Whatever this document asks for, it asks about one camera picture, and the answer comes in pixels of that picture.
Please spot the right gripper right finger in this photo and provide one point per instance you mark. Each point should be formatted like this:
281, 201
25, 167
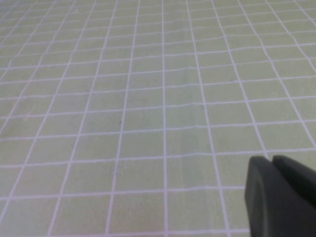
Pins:
298, 180

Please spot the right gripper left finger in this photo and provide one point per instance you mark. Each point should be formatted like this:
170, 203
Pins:
271, 209

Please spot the green checked tablecloth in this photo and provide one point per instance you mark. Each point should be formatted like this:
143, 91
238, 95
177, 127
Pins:
123, 98

